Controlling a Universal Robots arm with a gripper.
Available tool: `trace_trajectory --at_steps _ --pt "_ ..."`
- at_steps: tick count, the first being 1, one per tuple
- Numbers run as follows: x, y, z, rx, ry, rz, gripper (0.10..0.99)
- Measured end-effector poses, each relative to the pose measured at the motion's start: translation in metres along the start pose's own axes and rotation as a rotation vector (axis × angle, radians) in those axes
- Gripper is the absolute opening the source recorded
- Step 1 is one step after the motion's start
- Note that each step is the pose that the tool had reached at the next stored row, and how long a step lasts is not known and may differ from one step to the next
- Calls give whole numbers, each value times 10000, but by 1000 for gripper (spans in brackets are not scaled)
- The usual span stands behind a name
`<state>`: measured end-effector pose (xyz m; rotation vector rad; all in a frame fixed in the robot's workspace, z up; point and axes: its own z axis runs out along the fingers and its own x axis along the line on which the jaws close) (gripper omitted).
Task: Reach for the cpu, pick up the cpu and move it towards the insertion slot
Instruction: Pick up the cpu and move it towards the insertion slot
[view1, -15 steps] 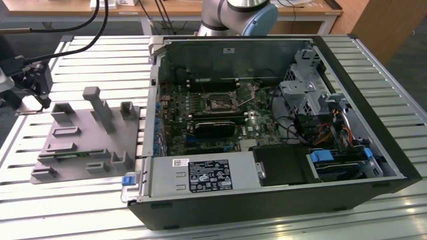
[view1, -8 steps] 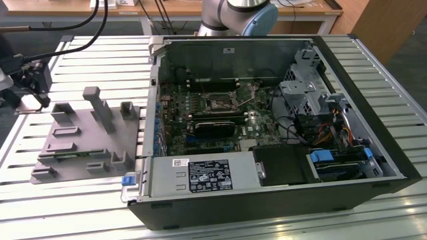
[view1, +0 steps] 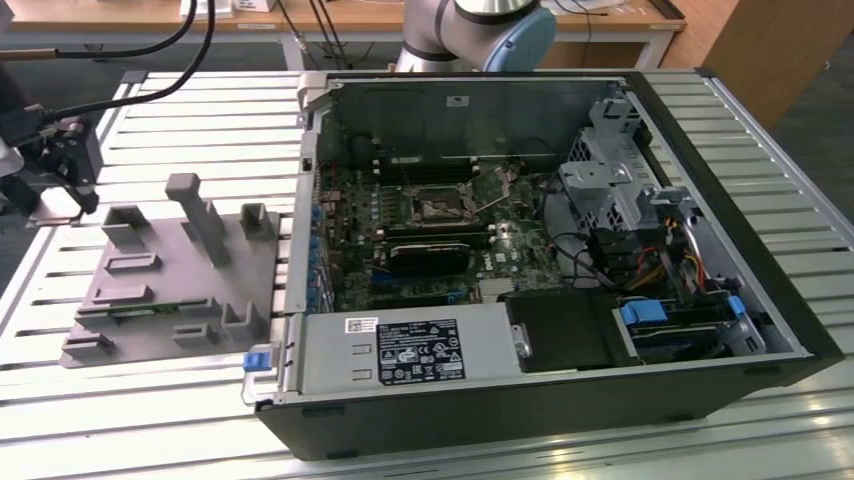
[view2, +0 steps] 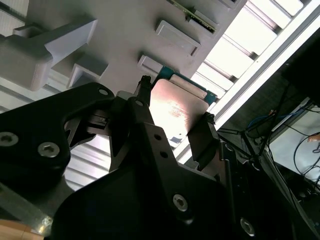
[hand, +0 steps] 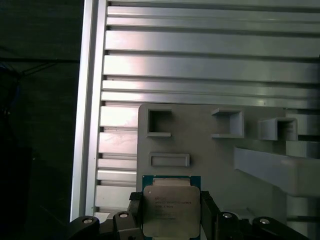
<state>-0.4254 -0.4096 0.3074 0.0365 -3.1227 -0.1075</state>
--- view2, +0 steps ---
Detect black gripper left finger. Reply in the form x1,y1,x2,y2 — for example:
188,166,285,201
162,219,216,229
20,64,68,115
0,74,180,193

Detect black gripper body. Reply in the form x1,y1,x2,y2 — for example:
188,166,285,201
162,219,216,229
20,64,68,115
49,163,266,240

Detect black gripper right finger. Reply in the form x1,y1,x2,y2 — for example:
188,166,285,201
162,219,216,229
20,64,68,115
187,112,238,221

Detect silver CPU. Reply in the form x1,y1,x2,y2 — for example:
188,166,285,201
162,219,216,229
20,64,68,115
149,65,218,135

